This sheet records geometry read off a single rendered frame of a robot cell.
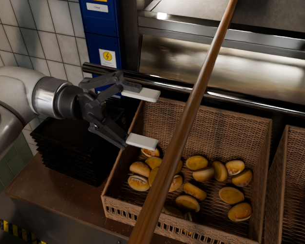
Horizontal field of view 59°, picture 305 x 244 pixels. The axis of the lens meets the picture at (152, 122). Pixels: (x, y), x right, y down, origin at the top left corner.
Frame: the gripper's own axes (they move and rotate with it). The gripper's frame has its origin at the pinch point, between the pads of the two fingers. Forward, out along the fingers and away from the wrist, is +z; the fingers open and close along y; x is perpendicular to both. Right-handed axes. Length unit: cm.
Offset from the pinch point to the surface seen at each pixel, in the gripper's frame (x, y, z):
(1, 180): -26, 113, -115
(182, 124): -0.2, -1.1, 6.3
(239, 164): -41, 52, 25
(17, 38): -55, 22, -89
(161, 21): -55, 2, -16
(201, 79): -17.2, -1.2, 6.4
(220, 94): -17.9, 2.6, 11.6
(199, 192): -23, 55, 12
